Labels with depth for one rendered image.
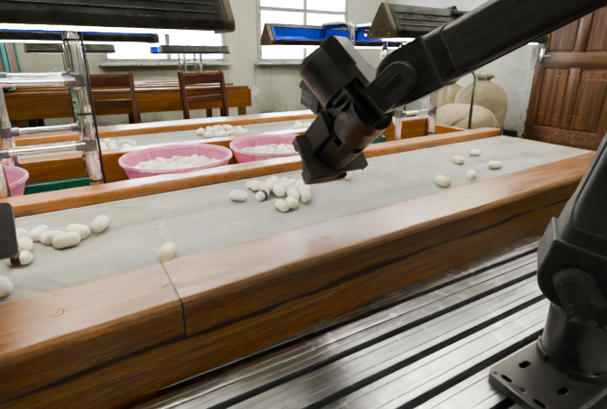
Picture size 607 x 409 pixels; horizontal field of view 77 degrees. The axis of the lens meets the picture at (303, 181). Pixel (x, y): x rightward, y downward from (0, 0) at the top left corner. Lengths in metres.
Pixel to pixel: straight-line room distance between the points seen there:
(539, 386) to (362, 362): 0.18
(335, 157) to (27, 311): 0.37
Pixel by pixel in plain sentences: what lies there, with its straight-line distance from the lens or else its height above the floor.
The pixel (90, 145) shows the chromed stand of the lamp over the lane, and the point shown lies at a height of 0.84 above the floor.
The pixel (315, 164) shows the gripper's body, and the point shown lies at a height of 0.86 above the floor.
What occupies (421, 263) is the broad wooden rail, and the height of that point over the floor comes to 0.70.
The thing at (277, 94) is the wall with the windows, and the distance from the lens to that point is 6.30.
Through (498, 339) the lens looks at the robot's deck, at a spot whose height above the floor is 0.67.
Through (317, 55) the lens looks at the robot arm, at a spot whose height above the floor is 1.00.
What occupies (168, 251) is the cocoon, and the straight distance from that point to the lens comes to 0.54.
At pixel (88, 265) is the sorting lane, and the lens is 0.59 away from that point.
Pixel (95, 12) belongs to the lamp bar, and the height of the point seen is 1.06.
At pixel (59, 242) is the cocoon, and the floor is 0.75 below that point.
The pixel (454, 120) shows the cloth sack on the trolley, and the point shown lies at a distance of 3.65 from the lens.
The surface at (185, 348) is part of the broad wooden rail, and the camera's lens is 0.46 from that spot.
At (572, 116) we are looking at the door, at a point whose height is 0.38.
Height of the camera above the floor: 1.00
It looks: 18 degrees down
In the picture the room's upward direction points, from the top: straight up
